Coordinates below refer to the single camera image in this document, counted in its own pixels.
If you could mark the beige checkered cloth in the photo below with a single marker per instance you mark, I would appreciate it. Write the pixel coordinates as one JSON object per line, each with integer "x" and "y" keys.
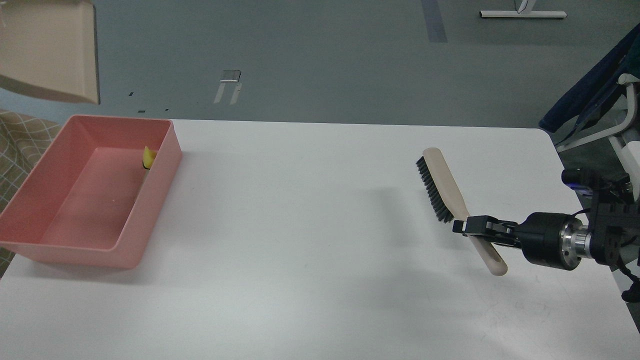
{"x": 23, "y": 141}

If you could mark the yellow sponge piece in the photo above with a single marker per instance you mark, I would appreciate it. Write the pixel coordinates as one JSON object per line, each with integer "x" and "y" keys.
{"x": 148, "y": 158}

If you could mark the beige hand brush black bristles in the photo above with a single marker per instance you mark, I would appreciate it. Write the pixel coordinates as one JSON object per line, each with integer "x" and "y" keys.
{"x": 448, "y": 204}

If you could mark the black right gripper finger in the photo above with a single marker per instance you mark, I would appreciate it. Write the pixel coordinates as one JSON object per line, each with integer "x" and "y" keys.
{"x": 489, "y": 229}

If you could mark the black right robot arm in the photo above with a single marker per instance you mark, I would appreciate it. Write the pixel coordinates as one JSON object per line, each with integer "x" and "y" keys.
{"x": 613, "y": 219}

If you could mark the beige plastic dustpan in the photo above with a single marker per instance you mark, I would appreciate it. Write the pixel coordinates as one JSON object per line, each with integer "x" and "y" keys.
{"x": 49, "y": 50}

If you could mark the white stand base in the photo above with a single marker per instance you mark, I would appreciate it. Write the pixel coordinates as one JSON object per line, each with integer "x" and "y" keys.
{"x": 525, "y": 10}

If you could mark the pink plastic bin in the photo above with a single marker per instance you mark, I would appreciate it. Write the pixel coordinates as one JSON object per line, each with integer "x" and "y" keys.
{"x": 88, "y": 200}

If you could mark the white chair with blue jacket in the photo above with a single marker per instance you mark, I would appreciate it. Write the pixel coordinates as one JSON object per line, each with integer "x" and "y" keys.
{"x": 589, "y": 100}

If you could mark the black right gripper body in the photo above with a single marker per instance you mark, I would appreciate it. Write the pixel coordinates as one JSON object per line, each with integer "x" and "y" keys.
{"x": 554, "y": 240}

